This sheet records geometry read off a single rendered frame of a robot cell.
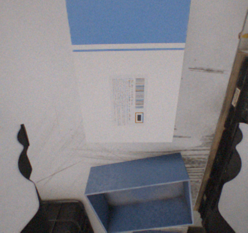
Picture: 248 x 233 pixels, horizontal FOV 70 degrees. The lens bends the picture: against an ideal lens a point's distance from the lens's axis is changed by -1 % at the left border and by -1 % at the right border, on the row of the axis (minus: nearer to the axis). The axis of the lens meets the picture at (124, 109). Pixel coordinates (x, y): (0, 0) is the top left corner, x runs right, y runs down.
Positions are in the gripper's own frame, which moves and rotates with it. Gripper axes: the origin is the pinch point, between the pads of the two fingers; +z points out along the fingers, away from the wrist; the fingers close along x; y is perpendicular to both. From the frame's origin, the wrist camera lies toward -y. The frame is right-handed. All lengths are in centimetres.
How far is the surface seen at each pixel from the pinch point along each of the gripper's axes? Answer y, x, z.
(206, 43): -1.5, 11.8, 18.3
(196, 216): 166, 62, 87
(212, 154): 73, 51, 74
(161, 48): -2.5, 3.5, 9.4
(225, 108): 41, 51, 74
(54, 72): 2.8, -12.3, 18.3
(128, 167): 22.6, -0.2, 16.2
